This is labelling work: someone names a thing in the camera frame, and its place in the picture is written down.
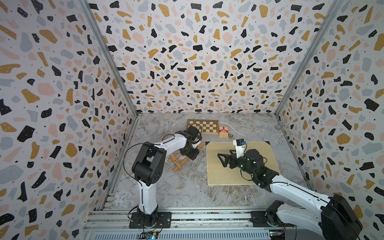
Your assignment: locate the wooden easel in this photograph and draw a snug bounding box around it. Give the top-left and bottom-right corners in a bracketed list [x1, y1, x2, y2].
[168, 153, 190, 173]

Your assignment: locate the small electronics board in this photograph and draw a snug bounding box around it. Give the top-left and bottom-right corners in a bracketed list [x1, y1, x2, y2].
[139, 232, 159, 240]

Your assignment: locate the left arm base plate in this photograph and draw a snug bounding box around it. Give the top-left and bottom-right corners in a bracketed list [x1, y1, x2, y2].
[129, 212, 172, 229]

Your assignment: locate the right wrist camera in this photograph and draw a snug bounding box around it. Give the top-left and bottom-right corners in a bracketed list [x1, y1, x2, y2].
[233, 139, 247, 158]

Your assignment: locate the small red white box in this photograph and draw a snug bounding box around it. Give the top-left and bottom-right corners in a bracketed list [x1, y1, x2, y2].
[219, 126, 229, 138]

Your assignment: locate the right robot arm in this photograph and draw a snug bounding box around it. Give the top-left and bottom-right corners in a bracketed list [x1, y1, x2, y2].
[218, 149, 363, 240]

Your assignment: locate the wooden chessboard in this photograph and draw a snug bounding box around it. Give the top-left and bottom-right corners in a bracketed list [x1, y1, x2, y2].
[187, 119, 219, 135]

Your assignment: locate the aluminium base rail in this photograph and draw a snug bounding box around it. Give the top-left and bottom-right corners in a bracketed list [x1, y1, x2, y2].
[81, 207, 323, 240]

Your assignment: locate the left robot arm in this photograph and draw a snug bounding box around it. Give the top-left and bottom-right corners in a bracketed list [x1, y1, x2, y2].
[132, 126, 202, 227]

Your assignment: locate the light wooden board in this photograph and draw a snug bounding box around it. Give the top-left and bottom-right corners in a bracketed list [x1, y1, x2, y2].
[206, 142, 281, 186]

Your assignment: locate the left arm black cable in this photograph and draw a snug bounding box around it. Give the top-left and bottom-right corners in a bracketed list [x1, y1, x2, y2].
[122, 142, 145, 181]

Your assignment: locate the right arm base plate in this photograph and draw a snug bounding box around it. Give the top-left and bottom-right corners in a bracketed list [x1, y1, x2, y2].
[250, 211, 295, 228]

